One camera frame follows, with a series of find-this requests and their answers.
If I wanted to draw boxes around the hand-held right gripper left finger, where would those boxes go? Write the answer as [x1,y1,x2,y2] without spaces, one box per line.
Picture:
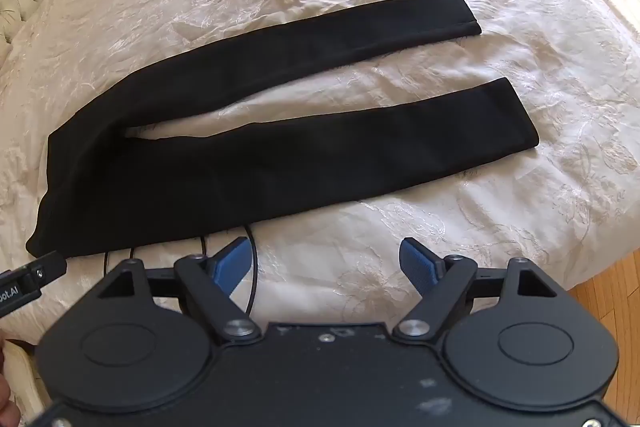
[97,237,263,343]

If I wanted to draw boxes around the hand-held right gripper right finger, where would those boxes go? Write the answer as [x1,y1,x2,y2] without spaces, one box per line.
[392,237,561,341]

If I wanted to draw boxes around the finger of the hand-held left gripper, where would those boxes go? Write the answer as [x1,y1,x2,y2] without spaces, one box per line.
[26,252,69,294]

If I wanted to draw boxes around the black pants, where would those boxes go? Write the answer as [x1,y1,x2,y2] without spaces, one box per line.
[26,0,540,259]

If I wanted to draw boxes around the black cable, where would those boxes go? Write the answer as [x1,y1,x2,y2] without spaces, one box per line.
[102,222,259,323]

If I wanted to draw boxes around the cream carved bed frame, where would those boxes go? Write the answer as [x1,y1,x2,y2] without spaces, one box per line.
[4,336,52,419]

